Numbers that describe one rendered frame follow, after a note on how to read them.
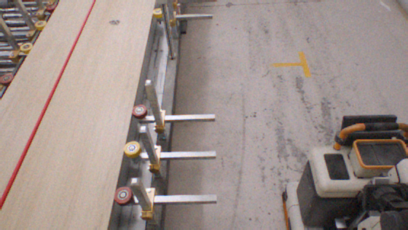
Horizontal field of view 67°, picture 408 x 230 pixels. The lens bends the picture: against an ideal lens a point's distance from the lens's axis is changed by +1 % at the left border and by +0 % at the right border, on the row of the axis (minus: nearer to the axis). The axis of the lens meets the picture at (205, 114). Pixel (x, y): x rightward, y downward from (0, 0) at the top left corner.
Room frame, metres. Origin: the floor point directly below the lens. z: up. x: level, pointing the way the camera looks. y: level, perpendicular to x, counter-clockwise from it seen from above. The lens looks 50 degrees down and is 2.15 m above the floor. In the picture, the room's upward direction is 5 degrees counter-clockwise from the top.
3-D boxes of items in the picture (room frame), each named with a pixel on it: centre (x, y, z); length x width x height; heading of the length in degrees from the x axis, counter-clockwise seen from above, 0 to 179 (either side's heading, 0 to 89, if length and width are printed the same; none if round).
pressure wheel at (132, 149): (0.88, 0.38, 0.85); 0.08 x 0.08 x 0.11
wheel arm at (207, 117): (1.12, 0.16, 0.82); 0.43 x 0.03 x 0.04; 86
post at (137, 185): (0.58, 0.29, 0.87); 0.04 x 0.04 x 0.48; 86
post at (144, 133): (0.83, 0.27, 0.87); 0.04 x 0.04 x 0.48; 86
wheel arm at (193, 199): (0.62, 0.20, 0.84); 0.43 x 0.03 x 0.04; 86
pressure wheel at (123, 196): (0.63, 0.39, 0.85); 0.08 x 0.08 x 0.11
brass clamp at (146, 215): (0.61, 0.29, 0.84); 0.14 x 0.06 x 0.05; 176
